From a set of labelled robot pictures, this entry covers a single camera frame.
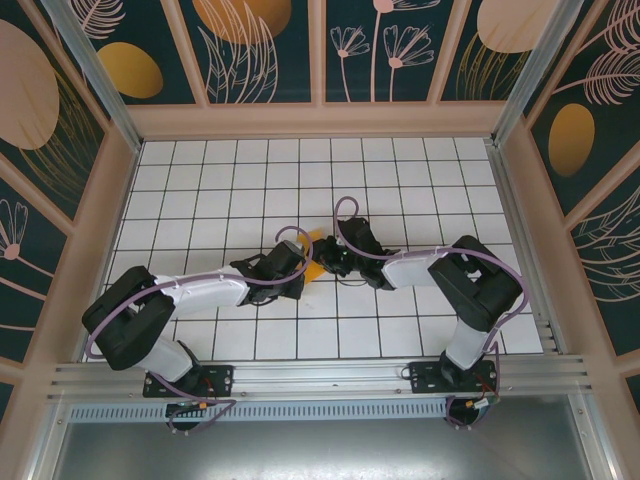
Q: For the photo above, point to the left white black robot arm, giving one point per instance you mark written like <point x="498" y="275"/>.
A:
<point x="125" y="320"/>

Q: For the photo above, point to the aluminium side rail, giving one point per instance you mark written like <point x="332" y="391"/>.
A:
<point x="525" y="240"/>

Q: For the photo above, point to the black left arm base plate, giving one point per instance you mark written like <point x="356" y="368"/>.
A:
<point x="220" y="380"/>

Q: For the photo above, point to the small controller board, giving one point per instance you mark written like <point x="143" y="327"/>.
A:
<point x="187" y="406"/>
<point x="482" y="404"/>

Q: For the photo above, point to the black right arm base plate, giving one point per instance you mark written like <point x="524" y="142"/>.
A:
<point x="425" y="375"/>

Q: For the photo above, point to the aluminium frame post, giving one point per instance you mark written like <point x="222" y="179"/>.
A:
<point x="100" y="80"/>
<point x="540" y="70"/>

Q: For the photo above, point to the long aluminium mounting rail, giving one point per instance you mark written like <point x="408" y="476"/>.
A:
<point x="320" y="375"/>

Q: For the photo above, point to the grey metal sheet panel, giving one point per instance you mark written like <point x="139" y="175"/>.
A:
<point x="320" y="452"/>

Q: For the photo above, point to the yellow-orange cloth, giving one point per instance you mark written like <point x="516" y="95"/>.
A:
<point x="315" y="275"/>

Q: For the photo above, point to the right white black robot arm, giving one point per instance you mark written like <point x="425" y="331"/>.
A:
<point x="480" y="285"/>

